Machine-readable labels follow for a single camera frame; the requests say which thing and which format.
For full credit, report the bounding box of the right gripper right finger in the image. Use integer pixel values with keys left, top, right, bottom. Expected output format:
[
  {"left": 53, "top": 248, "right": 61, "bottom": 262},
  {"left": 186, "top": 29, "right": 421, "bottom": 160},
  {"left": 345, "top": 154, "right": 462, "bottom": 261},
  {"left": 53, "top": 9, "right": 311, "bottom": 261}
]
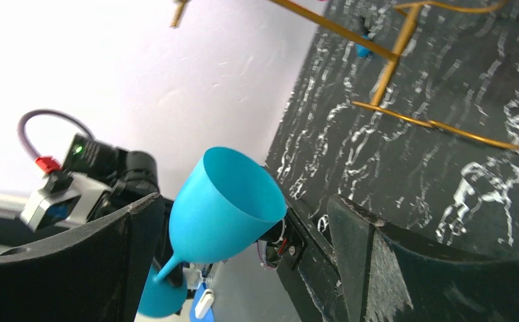
[{"left": 327, "top": 195, "right": 519, "bottom": 321}]

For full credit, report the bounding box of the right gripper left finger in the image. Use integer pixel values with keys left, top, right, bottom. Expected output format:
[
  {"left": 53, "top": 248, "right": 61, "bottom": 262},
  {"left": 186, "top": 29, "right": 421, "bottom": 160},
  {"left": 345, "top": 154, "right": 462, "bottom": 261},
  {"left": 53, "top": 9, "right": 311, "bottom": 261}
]
[{"left": 0, "top": 193, "right": 166, "bottom": 321}]

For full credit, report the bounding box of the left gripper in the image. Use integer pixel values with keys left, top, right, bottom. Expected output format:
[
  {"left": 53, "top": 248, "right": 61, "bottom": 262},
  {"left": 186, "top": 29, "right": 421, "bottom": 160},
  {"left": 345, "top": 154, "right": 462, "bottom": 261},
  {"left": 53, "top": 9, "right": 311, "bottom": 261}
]
[{"left": 104, "top": 191, "right": 218, "bottom": 290}]

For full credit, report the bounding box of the blue front wine glass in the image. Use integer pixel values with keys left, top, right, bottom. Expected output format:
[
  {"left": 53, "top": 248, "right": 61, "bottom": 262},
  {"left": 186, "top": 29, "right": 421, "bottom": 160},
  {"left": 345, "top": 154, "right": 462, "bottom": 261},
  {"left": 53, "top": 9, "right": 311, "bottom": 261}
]
[{"left": 137, "top": 147, "right": 287, "bottom": 318}]

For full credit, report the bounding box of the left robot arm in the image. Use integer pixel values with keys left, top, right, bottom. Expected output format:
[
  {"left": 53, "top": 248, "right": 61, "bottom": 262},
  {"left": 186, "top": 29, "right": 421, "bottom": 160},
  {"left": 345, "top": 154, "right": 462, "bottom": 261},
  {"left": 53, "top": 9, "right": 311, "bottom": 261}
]
[{"left": 62, "top": 134, "right": 160, "bottom": 223}]

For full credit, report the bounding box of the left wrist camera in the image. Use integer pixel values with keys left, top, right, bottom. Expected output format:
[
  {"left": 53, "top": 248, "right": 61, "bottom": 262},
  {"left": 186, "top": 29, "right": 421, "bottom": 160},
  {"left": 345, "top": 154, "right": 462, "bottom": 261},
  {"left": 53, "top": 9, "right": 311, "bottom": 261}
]
[{"left": 19, "top": 170, "right": 111, "bottom": 233}]

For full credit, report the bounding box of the gold wire wine glass rack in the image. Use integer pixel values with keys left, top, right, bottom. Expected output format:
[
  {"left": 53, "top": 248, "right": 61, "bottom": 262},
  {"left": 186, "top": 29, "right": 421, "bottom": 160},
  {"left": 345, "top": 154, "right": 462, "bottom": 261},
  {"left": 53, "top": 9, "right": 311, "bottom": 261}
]
[{"left": 170, "top": 0, "right": 519, "bottom": 153}]

